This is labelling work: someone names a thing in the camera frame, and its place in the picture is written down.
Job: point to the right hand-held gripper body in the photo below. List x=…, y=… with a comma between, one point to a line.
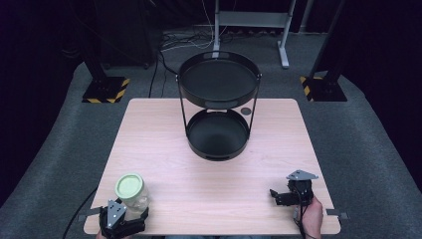
x=301, y=190

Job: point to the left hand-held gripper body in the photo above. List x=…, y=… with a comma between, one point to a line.
x=114, y=212

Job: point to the glass jar with green lid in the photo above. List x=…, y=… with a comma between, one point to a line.
x=130, y=188

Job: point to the person's left hand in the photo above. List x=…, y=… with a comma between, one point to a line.
x=99, y=236

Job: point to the person's right hand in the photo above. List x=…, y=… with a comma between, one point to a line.
x=312, y=217

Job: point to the dark round table grommet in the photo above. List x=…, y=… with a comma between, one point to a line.
x=246, y=111

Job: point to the black stand with striped base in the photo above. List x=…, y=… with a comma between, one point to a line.
x=323, y=89
x=105, y=89

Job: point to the black two-tier round rack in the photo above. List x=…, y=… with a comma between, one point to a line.
x=217, y=99

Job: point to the black cabinet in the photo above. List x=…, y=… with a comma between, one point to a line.
x=129, y=31

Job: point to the grey table edge bracket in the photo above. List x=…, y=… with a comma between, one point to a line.
x=337, y=214
x=89, y=213

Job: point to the grey metal desk frame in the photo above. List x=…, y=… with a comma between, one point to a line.
x=252, y=19

